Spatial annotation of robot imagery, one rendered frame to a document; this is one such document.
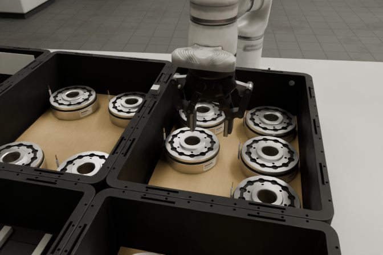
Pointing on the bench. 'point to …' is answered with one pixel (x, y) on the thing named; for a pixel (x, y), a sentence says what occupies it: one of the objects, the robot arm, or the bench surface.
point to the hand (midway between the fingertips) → (210, 124)
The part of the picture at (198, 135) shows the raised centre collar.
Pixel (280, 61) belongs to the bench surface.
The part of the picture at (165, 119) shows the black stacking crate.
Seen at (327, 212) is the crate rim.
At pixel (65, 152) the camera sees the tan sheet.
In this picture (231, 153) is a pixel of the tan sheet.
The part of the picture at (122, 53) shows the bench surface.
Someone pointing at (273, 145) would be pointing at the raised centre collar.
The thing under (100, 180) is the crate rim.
